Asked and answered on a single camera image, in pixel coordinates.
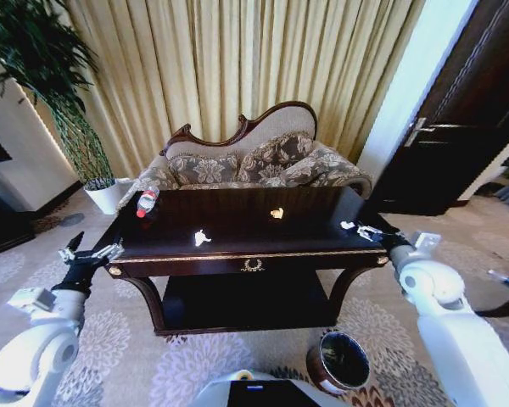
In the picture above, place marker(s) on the long floral brown cushion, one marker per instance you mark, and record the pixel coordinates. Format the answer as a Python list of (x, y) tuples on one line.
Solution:
[(203, 171)]

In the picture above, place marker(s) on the dark wooden door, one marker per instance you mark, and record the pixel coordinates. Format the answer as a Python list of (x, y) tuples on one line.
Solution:
[(471, 106)]

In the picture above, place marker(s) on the dark wooden coffee table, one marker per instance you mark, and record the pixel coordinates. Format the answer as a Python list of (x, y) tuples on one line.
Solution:
[(237, 237)]

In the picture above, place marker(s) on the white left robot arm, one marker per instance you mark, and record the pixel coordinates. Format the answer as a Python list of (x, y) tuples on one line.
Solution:
[(34, 352)]

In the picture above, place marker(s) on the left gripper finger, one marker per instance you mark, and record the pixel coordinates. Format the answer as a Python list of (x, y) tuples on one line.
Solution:
[(109, 251), (70, 251)]

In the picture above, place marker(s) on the beige carved wooden sofa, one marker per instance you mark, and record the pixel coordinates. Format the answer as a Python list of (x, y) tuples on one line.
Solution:
[(280, 123)]

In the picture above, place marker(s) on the clear plastic bottle red cap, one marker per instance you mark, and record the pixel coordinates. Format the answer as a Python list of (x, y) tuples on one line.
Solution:
[(147, 201)]

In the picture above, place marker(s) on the round brown trash bin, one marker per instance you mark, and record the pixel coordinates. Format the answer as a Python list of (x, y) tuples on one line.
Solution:
[(343, 360)]

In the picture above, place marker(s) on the crumpled white paper ball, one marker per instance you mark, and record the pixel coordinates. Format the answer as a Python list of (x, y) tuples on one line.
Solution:
[(202, 238)]

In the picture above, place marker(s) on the small white paper scrap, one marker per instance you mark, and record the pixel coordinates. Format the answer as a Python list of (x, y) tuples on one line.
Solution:
[(347, 224)]

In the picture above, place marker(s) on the white robot front shell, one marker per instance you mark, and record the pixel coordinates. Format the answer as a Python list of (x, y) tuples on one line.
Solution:
[(254, 392)]

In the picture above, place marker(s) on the dark wooden tv cabinet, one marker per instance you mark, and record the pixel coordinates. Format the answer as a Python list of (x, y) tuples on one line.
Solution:
[(4, 220)]

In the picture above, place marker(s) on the beige pleated curtain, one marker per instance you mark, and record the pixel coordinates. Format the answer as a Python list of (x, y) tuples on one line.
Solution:
[(237, 63)]

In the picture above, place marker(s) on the tall green potted plant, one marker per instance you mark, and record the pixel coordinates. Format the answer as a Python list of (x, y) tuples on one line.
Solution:
[(46, 63)]

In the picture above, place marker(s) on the white plant pot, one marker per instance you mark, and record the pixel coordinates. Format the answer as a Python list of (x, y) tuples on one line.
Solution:
[(106, 197)]

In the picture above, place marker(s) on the crumpled yellow paper ball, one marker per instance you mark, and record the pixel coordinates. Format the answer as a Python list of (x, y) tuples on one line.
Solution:
[(276, 213)]

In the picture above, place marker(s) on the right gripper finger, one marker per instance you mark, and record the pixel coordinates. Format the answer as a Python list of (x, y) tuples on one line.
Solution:
[(367, 230), (374, 238)]

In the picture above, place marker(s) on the square floral brown cushion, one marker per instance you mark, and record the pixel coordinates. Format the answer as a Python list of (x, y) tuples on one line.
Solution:
[(275, 159)]

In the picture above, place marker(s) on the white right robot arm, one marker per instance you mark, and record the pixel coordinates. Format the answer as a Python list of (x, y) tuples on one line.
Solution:
[(458, 339)]

